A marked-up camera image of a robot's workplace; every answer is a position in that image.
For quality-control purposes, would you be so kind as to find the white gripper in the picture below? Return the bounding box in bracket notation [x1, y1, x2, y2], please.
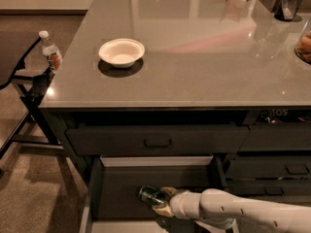
[152, 186, 201, 219]

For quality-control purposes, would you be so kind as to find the green soda can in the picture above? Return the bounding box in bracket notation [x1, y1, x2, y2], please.
[138, 185, 169, 207]

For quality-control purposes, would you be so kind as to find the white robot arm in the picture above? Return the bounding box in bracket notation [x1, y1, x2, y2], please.
[152, 187, 311, 233]

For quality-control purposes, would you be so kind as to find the open middle drawer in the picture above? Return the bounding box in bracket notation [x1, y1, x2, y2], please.
[79, 155, 230, 233]

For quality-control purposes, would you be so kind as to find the right bottom drawer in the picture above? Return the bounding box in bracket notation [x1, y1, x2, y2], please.
[225, 180, 311, 196]

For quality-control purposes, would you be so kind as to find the closed top drawer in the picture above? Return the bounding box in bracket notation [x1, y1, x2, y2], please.
[66, 125, 249, 156]

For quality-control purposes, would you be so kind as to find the right middle drawer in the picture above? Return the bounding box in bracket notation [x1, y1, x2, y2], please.
[225, 156, 311, 180]

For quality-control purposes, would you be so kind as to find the dark counter cabinet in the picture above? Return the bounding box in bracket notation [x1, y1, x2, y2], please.
[41, 0, 311, 182]

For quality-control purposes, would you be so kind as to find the right top drawer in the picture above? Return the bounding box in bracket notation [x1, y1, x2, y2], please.
[240, 109, 311, 151]

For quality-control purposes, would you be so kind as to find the white paper bowl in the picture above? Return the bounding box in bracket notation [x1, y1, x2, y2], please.
[98, 38, 145, 68]

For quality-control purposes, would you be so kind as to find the clear plastic water bottle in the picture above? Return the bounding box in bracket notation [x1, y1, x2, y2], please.
[39, 31, 62, 71]

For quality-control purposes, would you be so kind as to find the glass snack jar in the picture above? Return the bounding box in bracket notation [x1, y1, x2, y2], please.
[294, 19, 311, 64]

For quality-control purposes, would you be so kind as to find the dark chair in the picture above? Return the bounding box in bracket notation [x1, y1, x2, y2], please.
[0, 31, 59, 157]

